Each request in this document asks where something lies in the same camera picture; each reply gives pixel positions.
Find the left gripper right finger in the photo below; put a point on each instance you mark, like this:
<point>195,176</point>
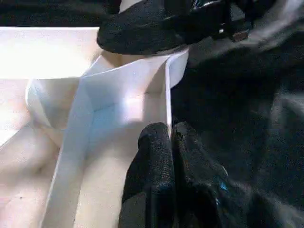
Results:
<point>202,185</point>

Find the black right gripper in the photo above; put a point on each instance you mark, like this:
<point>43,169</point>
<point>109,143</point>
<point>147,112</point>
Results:
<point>225,12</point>

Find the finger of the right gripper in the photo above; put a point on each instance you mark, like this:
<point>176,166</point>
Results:
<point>147,31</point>

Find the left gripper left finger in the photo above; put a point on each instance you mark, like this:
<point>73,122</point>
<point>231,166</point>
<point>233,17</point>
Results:
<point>152,171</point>

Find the white plastic table leg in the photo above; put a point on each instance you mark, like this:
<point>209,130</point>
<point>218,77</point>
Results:
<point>128,4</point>

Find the white plastic table top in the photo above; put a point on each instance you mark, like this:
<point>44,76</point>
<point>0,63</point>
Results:
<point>71,107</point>

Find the black work mat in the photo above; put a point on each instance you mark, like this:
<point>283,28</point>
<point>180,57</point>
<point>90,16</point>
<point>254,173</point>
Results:
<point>249,107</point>

